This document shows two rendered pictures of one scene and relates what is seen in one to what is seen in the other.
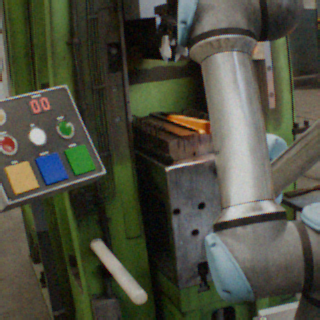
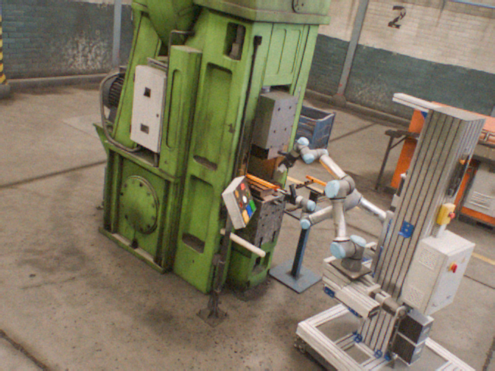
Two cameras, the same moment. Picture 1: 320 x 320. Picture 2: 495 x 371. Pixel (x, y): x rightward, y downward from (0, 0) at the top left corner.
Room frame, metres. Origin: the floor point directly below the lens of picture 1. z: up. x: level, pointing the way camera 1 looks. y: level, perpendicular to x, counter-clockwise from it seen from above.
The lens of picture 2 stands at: (-1.45, 2.17, 2.65)
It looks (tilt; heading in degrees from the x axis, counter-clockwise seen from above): 23 degrees down; 326
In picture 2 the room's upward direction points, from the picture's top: 11 degrees clockwise
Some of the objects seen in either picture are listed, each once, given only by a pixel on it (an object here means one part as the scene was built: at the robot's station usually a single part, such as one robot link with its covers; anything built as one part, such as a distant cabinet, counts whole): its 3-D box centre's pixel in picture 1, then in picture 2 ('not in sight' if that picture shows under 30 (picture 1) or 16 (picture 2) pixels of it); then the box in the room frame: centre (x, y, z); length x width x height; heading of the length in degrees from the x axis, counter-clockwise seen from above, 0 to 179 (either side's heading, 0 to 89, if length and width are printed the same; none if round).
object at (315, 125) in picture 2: not in sight; (290, 126); (5.00, -2.65, 0.36); 1.20 x 0.80 x 0.72; 32
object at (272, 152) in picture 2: (162, 30); (255, 143); (1.89, -0.01, 1.32); 0.42 x 0.20 x 0.10; 21
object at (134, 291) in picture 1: (116, 269); (242, 242); (1.49, 0.20, 0.62); 0.44 x 0.05 x 0.05; 21
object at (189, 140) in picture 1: (171, 132); (248, 182); (1.89, -0.01, 0.96); 0.42 x 0.20 x 0.09; 21
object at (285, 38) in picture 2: not in sight; (261, 48); (2.05, 0.00, 2.06); 0.44 x 0.41 x 0.47; 21
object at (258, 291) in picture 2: not in sight; (252, 287); (1.65, -0.10, 0.01); 0.58 x 0.39 x 0.01; 111
